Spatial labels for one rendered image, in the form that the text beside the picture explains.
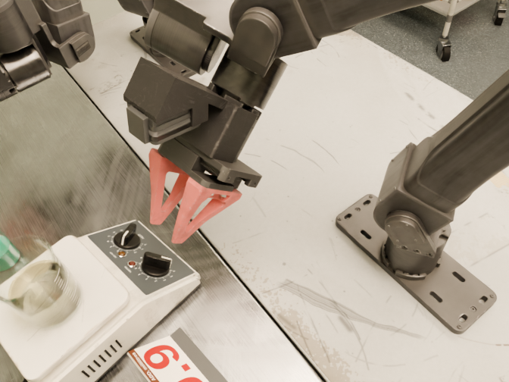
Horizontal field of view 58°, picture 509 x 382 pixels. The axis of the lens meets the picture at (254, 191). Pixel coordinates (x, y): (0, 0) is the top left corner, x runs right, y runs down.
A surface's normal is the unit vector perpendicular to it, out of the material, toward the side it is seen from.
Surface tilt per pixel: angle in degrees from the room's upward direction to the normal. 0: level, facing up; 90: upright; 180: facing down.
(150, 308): 90
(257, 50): 90
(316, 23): 93
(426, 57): 0
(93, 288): 0
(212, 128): 41
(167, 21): 52
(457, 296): 0
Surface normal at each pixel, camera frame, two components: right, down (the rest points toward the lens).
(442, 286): -0.08, -0.62
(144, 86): -0.51, -0.08
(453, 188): -0.26, 0.65
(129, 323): 0.72, 0.50
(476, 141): -0.43, 0.72
